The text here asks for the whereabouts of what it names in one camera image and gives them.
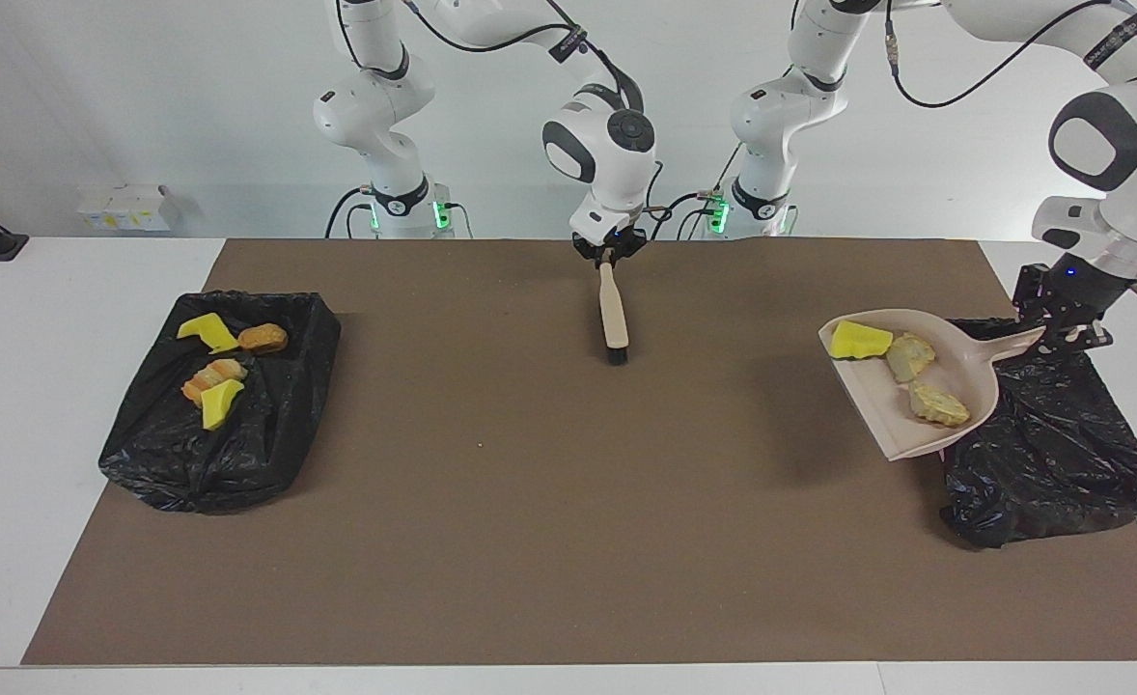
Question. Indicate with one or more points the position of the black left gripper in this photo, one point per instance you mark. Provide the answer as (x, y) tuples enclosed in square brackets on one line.
[(1070, 290)]

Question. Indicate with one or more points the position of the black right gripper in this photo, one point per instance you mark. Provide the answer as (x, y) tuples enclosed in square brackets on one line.
[(609, 243)]

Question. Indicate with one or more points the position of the beige hand brush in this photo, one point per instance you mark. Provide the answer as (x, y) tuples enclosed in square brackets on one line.
[(613, 309)]

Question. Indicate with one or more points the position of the pale flaky pastry piece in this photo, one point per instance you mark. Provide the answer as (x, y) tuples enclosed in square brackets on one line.
[(937, 404)]

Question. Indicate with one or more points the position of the small curled croissant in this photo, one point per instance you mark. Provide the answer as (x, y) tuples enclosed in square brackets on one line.
[(911, 356)]

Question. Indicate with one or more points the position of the beige plastic dustpan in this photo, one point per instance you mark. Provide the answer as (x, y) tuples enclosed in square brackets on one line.
[(877, 405)]

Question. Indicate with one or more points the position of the plain yellow sponge piece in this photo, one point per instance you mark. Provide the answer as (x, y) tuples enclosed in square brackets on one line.
[(860, 340)]

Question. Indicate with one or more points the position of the brown oval bread roll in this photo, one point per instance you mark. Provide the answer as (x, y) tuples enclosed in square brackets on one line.
[(263, 338)]

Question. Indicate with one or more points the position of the notched yellow sponge piece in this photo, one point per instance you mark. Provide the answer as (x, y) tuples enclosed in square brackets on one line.
[(209, 331)]

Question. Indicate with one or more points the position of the striped orange croissant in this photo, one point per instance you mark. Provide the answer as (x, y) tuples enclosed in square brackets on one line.
[(211, 375)]

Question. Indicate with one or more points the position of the yellow green sponge wedge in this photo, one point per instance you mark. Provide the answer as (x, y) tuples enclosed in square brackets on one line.
[(221, 403)]

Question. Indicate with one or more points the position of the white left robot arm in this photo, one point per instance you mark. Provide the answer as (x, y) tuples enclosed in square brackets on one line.
[(1109, 145)]

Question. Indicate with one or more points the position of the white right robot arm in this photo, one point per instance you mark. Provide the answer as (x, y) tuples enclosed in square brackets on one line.
[(607, 164)]

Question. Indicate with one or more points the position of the black bag lined bin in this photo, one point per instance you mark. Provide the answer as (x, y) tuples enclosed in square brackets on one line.
[(1051, 454), (269, 434)]

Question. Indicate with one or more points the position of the brown table mat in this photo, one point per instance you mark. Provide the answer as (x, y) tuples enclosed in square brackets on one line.
[(433, 598)]

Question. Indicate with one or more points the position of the white wall socket box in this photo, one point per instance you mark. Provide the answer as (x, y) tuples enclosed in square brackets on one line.
[(124, 209)]

